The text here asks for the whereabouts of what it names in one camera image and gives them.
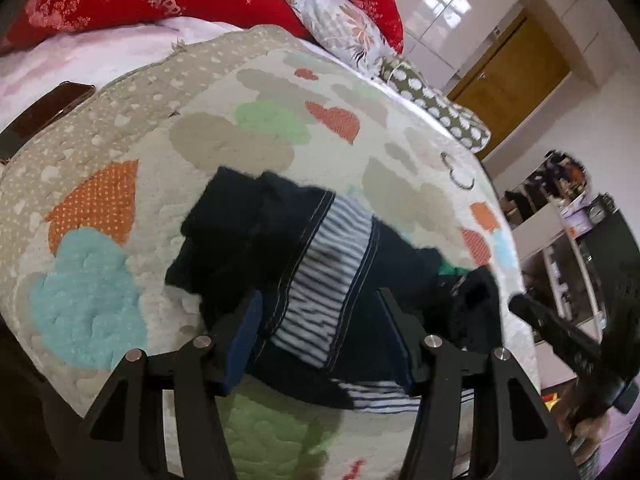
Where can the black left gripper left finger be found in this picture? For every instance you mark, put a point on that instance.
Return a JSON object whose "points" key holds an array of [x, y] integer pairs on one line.
{"points": [[123, 436]]}

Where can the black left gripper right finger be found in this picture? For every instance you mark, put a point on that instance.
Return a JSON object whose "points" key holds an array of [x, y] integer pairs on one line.
{"points": [[513, 434]]}

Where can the dark navy striped pants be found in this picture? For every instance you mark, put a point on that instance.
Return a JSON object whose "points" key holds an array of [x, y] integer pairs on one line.
{"points": [[318, 259]]}

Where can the black cabinet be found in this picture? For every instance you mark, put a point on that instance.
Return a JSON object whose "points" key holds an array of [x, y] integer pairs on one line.
{"points": [[609, 249]]}

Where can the white shelf unit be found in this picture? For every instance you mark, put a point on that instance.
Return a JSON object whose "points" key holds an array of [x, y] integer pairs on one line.
{"points": [[547, 213]]}

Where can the heart patterned quilt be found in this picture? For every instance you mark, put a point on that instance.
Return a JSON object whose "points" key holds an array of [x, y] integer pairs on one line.
{"points": [[250, 160]]}

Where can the olive white dotted bolster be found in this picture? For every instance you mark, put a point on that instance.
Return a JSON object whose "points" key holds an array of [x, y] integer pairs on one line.
{"points": [[461, 122]]}

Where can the brown wooden door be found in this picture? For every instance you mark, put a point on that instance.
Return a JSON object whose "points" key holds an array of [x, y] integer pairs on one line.
{"points": [[511, 79]]}

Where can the black smartphone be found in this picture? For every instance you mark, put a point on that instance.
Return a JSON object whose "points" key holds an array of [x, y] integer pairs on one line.
{"points": [[51, 107]]}

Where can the white glossy wardrobe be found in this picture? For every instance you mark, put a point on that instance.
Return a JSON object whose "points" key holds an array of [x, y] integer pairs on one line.
{"points": [[444, 38]]}

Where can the floral grey pillow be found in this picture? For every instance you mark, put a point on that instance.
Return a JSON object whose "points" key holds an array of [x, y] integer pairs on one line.
{"points": [[346, 32]]}

